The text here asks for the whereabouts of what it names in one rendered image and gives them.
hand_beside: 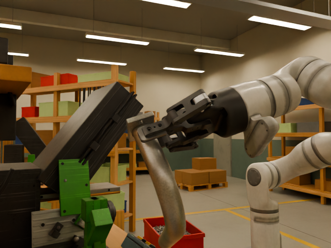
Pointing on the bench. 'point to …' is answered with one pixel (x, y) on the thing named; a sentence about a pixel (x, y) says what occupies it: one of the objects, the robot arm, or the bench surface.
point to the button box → (133, 242)
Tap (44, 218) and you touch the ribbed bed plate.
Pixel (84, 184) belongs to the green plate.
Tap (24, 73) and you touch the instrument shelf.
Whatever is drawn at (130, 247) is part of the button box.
